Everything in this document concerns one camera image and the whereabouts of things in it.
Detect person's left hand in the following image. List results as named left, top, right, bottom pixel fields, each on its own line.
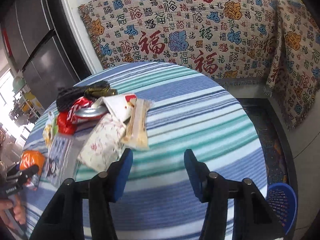
left=0, top=194, right=26, bottom=229

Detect crushed orange Fanta can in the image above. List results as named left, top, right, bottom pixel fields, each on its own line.
left=20, top=150, right=46, bottom=191

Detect blue plastic waste basket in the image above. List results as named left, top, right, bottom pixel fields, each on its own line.
left=266, top=183, right=298, bottom=235

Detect clear plastic Kuromi box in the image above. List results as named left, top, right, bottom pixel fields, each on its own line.
left=44, top=133, right=76, bottom=188

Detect yellow chip snack bag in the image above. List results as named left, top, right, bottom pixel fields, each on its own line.
left=42, top=111, right=58, bottom=148

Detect white shelf rack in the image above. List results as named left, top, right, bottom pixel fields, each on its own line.
left=9, top=76, right=44, bottom=126

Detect red plastic bag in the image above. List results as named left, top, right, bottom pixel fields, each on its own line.
left=56, top=112, right=76, bottom=135

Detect white floral paper bag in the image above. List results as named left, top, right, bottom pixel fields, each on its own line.
left=78, top=113, right=126, bottom=172

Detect crushed red cola can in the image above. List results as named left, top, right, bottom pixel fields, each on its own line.
left=67, top=96, right=108, bottom=124

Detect black knitted cloth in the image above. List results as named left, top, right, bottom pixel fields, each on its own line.
left=56, top=81, right=110, bottom=112

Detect beige snack bar wrapper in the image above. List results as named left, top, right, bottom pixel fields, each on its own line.
left=121, top=99, right=153, bottom=150

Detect white red paper carton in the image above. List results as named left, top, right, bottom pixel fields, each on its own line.
left=99, top=94, right=137, bottom=122

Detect blue striped tablecloth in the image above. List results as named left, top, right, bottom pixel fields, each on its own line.
left=21, top=61, right=268, bottom=240

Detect gold foil wrapper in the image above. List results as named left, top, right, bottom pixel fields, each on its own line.
left=84, top=86, right=118, bottom=100

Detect patterned blanket side piece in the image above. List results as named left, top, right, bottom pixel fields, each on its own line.
left=264, top=0, right=319, bottom=129

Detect dark grey refrigerator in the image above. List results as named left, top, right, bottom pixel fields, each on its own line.
left=1, top=0, right=91, bottom=108

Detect patterned fu character blanket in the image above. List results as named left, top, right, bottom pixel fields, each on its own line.
left=78, top=0, right=278, bottom=79

